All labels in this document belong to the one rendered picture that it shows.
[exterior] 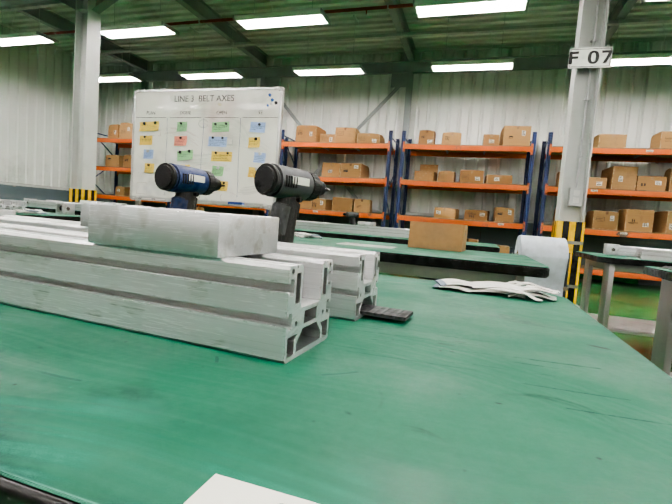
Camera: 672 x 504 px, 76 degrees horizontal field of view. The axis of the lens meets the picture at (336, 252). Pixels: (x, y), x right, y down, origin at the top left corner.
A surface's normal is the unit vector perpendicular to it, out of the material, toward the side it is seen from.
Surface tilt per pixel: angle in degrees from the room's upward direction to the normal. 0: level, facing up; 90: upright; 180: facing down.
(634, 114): 90
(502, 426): 0
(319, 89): 90
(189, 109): 90
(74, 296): 90
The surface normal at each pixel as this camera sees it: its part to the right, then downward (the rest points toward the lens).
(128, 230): -0.36, 0.04
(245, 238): 0.93, 0.10
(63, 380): 0.07, -0.99
